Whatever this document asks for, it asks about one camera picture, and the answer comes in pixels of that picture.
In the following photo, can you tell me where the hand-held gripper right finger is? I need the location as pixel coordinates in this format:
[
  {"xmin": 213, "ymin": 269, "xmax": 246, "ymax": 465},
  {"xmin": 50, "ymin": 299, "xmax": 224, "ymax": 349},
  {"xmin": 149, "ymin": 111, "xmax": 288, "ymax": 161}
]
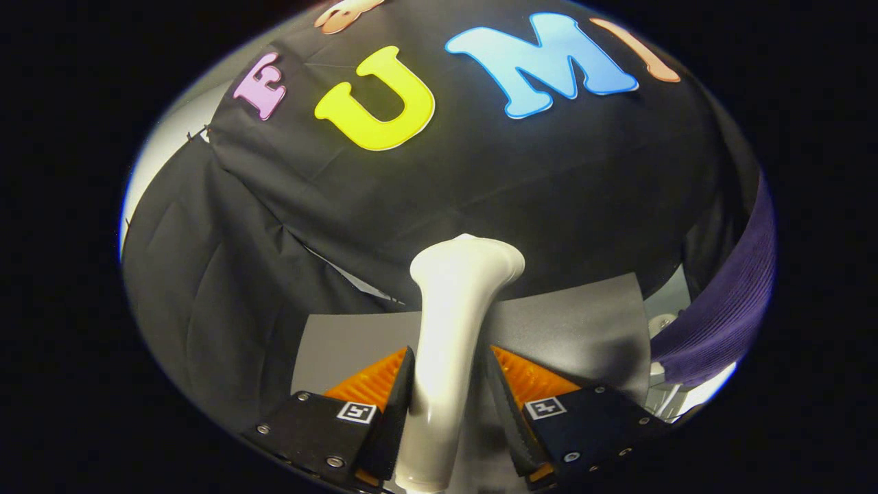
[{"xmin": 487, "ymin": 345, "xmax": 669, "ymax": 489}]

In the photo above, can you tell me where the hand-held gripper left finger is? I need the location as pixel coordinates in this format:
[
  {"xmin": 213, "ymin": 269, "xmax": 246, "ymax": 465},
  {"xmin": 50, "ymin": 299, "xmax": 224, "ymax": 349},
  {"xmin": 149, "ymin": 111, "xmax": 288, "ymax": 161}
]
[{"xmin": 240, "ymin": 346, "xmax": 416, "ymax": 491}]

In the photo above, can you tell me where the white garment steamer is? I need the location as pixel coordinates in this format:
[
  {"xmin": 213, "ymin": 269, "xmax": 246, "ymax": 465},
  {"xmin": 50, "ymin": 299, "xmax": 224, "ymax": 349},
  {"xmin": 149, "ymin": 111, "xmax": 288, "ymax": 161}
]
[{"xmin": 394, "ymin": 233, "xmax": 526, "ymax": 493}]

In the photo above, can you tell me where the purple jacket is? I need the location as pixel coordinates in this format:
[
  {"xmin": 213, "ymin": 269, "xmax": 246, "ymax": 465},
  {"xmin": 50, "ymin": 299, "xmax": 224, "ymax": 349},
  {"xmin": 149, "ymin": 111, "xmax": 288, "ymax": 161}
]
[{"xmin": 650, "ymin": 172, "xmax": 778, "ymax": 388}]

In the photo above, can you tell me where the grey drawer cabinet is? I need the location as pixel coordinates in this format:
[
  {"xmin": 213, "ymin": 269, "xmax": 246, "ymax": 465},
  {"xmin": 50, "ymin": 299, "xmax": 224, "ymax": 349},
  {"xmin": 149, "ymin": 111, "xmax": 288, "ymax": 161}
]
[{"xmin": 291, "ymin": 272, "xmax": 651, "ymax": 412}]

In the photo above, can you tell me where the white mannequin torso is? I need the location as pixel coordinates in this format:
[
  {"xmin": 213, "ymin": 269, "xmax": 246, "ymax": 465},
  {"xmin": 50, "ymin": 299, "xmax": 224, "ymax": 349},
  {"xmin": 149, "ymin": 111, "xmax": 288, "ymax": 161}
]
[{"xmin": 658, "ymin": 360, "xmax": 739, "ymax": 421}]

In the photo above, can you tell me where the black backdrop cloth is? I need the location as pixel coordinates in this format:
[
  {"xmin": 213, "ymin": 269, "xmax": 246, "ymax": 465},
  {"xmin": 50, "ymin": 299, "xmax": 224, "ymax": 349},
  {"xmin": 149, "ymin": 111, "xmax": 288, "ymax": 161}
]
[{"xmin": 120, "ymin": 0, "xmax": 762, "ymax": 433}]

